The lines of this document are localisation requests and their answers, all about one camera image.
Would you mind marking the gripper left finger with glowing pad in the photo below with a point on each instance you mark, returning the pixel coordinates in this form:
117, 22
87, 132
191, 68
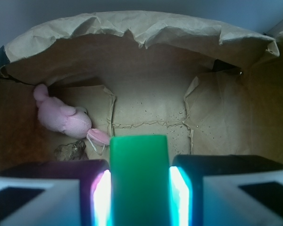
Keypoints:
55, 193

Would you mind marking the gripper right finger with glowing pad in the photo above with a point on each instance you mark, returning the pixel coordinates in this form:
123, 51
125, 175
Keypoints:
226, 190

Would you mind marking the green rectangular block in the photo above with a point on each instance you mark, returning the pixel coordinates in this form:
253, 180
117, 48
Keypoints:
139, 167

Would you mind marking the brown rock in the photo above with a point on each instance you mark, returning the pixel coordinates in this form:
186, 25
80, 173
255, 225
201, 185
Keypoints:
71, 152

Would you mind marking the pink plush bunny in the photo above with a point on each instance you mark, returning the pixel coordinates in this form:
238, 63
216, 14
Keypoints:
74, 122

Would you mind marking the brown paper bag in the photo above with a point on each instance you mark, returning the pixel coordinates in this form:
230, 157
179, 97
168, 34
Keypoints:
211, 87

